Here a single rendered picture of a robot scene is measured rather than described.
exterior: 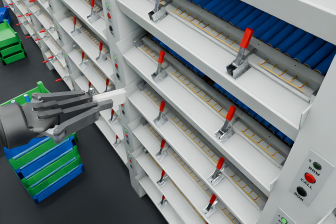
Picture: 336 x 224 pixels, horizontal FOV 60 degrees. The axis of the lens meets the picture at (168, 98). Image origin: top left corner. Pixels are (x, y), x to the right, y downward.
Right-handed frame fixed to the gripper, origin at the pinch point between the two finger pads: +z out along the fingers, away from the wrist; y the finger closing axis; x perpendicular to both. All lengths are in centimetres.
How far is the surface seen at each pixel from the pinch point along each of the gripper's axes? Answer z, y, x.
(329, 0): 14.3, 26.4, 29.1
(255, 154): 24.1, 22.6, -6.7
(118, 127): 35, -51, -63
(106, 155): 38, -66, -100
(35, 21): 32, -170, -56
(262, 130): 26.6, 20.6, -2.5
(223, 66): 18.1, 11.6, 10.5
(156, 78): 21.0, -11.3, -6.8
